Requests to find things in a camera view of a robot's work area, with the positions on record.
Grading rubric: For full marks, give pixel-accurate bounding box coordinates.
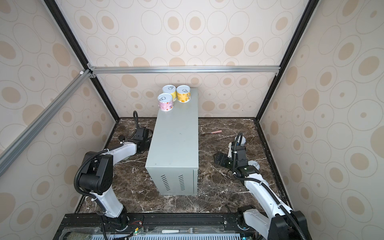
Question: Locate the pink can front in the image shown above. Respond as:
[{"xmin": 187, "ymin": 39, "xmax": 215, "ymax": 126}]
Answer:
[{"xmin": 158, "ymin": 93, "xmax": 174, "ymax": 112}]

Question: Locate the yellow can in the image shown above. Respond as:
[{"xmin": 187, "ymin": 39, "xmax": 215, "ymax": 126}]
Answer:
[
  {"xmin": 176, "ymin": 85, "xmax": 191, "ymax": 103},
  {"xmin": 162, "ymin": 85, "xmax": 177, "ymax": 102}
]

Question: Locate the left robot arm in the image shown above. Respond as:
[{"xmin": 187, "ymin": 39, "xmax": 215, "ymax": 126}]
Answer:
[{"xmin": 74, "ymin": 111, "xmax": 153, "ymax": 232}]

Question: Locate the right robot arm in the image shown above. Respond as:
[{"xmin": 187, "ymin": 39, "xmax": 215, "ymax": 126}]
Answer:
[{"xmin": 214, "ymin": 133, "xmax": 312, "ymax": 240}]

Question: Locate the grey green can right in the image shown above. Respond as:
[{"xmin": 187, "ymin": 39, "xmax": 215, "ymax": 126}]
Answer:
[{"xmin": 248, "ymin": 161, "xmax": 261, "ymax": 171}]

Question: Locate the white can right rear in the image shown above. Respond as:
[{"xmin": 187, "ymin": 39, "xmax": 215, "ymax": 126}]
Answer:
[{"xmin": 239, "ymin": 137, "xmax": 246, "ymax": 146}]

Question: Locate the grey metal cabinet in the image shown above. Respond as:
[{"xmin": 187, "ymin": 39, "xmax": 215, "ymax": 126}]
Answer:
[{"xmin": 145, "ymin": 89, "xmax": 199, "ymax": 195}]

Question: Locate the horizontal aluminium bar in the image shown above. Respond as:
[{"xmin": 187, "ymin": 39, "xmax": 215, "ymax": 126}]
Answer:
[{"xmin": 91, "ymin": 66, "xmax": 280, "ymax": 74}]

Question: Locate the diagonal aluminium bar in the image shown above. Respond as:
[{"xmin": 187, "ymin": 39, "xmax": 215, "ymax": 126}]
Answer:
[{"xmin": 1, "ymin": 70, "xmax": 91, "ymax": 175}]

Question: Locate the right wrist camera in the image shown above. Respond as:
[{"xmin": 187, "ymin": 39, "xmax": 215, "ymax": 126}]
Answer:
[{"xmin": 228, "ymin": 141, "xmax": 242, "ymax": 159}]

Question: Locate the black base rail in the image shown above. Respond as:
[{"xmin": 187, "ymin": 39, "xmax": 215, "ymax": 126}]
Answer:
[{"xmin": 54, "ymin": 212, "xmax": 265, "ymax": 240}]

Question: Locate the white handled fork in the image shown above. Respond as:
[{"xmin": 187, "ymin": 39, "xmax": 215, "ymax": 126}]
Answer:
[{"xmin": 162, "ymin": 228, "xmax": 199, "ymax": 234}]

